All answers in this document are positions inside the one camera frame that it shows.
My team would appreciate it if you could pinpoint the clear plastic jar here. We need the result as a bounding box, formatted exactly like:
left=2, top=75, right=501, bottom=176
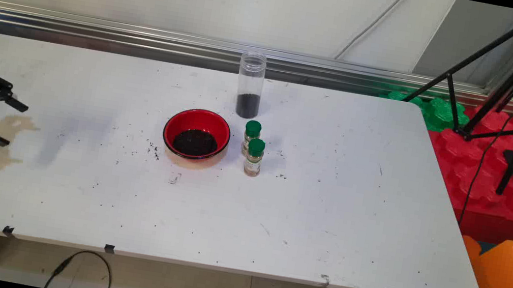
left=231, top=49, right=269, bottom=121

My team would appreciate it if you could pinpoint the green foam building block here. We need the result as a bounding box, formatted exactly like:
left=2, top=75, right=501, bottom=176
left=376, top=87, right=473, bottom=137

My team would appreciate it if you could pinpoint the red and black bowl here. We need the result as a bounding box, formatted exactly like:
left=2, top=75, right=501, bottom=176
left=160, top=104, right=235, bottom=166

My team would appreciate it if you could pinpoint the black floor cable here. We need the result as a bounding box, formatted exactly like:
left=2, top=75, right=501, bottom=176
left=44, top=245, right=117, bottom=288

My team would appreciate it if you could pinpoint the aluminium wall rail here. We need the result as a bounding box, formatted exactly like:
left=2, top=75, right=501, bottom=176
left=0, top=0, right=513, bottom=114

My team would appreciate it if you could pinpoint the black seeds pile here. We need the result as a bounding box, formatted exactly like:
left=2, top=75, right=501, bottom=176
left=171, top=126, right=221, bottom=161

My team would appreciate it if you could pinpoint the green cap spice bottle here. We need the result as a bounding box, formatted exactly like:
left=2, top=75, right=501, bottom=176
left=242, top=137, right=267, bottom=178
left=240, top=119, right=263, bottom=159

